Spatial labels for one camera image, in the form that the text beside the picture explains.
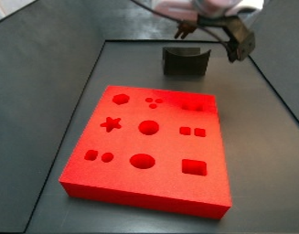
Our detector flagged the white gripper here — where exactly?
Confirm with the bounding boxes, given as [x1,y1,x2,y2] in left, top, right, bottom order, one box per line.
[151,0,263,21]

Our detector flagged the brown three prong object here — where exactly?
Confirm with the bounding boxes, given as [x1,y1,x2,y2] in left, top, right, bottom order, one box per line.
[175,22,196,39]

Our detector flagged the red foam shape block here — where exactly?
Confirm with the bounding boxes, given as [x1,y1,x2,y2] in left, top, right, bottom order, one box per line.
[58,86,232,219]

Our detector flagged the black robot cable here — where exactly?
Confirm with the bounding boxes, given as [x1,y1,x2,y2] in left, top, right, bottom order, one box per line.
[129,0,235,53]

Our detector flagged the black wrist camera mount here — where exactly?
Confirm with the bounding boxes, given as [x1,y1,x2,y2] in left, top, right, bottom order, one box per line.
[197,16,255,62]

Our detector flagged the black curved fixture bracket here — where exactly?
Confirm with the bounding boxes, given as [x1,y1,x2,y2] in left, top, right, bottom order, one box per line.
[163,47,211,76]

